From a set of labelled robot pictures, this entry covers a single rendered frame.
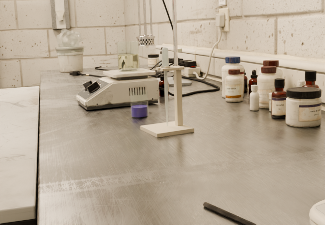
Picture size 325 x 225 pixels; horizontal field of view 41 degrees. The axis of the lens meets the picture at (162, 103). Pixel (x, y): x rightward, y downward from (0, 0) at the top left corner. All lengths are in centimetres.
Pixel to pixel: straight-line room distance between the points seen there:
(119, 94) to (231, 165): 54
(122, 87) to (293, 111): 46
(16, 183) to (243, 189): 30
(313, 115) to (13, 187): 57
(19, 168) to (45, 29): 291
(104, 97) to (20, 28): 249
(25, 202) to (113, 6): 312
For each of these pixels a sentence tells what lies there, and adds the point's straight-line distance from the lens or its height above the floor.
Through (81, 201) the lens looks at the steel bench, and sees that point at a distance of 55.
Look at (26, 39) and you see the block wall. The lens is 357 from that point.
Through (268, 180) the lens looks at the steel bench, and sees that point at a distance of 60.
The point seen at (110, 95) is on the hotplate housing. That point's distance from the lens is 113.
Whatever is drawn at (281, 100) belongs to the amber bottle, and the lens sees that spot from 97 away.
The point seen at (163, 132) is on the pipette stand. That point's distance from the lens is 82.
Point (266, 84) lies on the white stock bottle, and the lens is 107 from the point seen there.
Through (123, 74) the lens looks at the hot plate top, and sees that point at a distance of 114.
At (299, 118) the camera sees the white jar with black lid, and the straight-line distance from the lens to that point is 89.
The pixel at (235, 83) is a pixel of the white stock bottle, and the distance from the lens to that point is 116.
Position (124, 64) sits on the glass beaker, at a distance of 118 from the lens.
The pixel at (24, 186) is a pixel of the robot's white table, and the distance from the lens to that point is 62.
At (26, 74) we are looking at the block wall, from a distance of 358.
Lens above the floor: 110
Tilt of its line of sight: 10 degrees down
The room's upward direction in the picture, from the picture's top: 2 degrees counter-clockwise
